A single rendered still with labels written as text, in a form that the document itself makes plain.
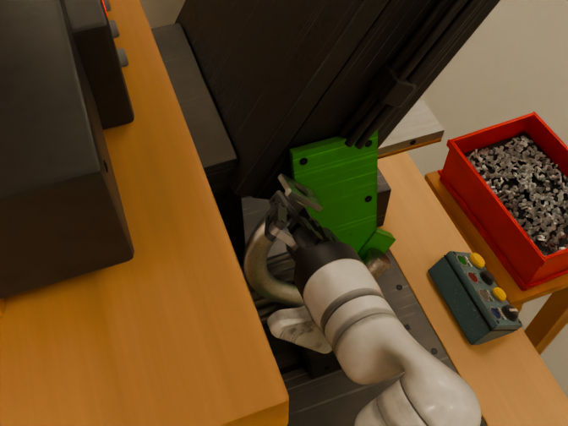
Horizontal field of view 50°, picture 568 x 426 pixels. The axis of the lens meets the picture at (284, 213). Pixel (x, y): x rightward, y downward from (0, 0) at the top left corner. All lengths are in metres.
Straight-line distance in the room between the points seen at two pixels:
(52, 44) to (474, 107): 2.50
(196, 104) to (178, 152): 0.47
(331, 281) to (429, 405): 0.16
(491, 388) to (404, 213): 0.35
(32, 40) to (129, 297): 0.13
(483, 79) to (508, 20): 0.48
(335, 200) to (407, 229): 0.36
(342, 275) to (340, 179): 0.21
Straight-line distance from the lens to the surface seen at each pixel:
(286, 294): 0.83
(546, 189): 1.30
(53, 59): 0.31
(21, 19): 0.34
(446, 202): 1.32
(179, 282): 0.32
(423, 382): 0.51
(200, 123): 0.82
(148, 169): 0.37
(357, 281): 0.59
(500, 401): 1.02
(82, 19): 0.36
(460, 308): 1.04
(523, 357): 1.06
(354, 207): 0.82
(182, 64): 0.91
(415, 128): 0.98
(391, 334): 0.55
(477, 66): 2.95
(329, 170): 0.76
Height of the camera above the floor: 1.81
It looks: 54 degrees down
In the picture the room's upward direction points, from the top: straight up
